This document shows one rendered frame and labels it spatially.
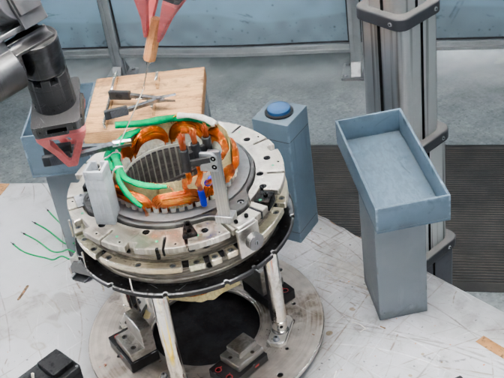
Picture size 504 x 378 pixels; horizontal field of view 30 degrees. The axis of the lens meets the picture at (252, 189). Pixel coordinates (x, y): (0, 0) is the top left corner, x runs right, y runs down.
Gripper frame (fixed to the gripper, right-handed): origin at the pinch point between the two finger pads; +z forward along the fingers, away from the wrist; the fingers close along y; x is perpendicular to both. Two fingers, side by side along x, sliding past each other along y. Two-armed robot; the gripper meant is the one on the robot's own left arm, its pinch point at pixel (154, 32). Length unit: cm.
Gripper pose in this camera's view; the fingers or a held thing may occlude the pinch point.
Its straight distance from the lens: 125.3
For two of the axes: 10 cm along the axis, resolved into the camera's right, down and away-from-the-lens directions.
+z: -2.4, 7.8, 5.8
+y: 9.3, 3.5, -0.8
